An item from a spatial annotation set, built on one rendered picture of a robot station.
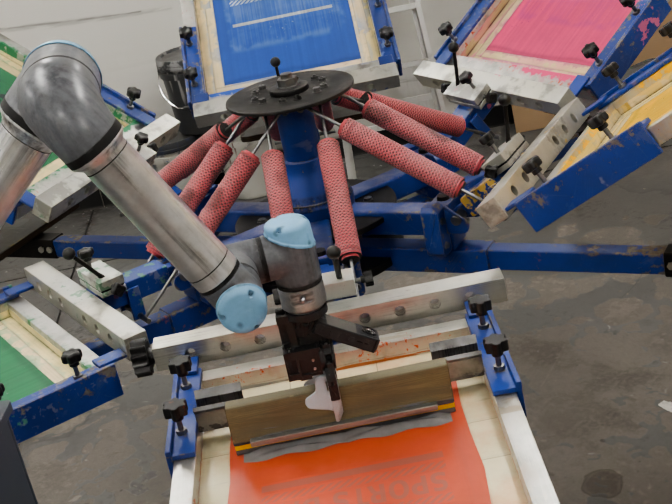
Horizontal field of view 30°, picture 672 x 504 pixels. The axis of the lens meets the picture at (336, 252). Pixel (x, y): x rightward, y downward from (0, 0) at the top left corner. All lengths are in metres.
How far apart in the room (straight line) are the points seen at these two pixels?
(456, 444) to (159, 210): 0.64
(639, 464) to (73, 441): 1.89
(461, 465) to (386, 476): 0.12
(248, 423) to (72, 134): 0.64
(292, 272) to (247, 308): 0.17
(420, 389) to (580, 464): 1.61
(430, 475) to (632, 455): 1.74
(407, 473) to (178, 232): 0.55
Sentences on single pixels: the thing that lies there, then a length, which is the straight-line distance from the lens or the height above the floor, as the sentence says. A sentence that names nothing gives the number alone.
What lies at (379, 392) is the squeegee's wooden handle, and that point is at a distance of 2.12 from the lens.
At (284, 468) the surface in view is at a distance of 2.11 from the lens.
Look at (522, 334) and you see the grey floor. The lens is 4.39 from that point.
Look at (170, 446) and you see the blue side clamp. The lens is 2.15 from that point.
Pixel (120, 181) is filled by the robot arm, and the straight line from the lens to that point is 1.78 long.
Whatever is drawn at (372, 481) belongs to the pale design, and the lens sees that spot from 2.03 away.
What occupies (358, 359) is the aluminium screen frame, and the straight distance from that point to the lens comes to 2.35.
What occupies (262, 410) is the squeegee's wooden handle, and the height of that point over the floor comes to 1.04.
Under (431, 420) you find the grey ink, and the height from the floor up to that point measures 0.96.
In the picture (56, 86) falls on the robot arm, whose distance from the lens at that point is 1.77.
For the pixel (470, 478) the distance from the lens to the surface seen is 1.99.
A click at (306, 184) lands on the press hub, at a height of 1.10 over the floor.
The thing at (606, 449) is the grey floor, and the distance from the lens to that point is 3.74.
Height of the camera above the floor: 2.08
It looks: 23 degrees down
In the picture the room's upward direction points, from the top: 12 degrees counter-clockwise
